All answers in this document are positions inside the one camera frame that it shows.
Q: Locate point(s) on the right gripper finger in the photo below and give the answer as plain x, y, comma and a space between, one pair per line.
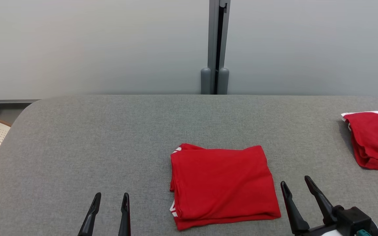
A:
295, 213
322, 200

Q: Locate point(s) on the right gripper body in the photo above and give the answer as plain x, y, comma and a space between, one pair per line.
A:
323, 232

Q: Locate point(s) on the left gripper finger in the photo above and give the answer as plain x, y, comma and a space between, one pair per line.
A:
125, 216
91, 216

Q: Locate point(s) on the red basketball jersey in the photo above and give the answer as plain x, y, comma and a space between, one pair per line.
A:
221, 186

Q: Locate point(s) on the red white-trimmed shorts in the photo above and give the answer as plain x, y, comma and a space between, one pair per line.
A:
376, 141

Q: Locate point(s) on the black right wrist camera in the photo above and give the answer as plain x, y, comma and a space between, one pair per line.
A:
351, 218

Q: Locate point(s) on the grey partition frame post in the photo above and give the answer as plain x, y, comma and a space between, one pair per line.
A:
206, 82
223, 82

